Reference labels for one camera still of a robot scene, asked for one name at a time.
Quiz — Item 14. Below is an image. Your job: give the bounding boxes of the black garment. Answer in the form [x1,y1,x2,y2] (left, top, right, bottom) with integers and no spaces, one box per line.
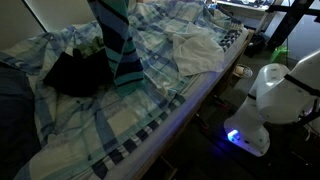
[42,48,116,99]

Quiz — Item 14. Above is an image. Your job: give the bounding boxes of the red clamp handle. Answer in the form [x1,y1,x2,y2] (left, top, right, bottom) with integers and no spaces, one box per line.
[194,113,212,135]
[213,94,231,108]

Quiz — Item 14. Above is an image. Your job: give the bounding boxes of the olive green garment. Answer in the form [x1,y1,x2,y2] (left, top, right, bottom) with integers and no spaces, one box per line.
[77,35,107,60]

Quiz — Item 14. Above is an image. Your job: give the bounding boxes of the white waffle towel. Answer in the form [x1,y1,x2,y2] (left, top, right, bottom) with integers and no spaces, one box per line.
[171,22,226,78]

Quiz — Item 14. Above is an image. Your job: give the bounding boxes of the blue teal striped towel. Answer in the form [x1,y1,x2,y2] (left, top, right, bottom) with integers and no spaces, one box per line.
[86,0,146,98]

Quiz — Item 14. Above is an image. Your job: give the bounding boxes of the cluttered white desk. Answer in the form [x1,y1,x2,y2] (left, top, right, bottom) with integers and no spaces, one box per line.
[208,0,279,22]

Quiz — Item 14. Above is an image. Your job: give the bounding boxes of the green plastic bag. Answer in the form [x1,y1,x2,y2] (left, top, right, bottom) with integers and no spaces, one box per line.
[269,44,290,65]

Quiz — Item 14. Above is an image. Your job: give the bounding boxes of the black tripod stand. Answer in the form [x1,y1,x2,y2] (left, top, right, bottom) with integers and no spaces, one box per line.
[265,0,320,52]

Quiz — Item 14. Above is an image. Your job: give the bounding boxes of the black diagonal frame bar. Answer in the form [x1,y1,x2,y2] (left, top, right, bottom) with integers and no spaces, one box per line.
[289,99,320,134]

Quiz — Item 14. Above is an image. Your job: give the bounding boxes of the bed frame with mattress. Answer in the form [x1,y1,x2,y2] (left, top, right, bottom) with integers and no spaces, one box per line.
[106,29,257,180]

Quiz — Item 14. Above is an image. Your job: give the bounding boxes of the dark blue pillow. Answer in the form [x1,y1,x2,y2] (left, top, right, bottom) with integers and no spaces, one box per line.
[0,61,43,180]

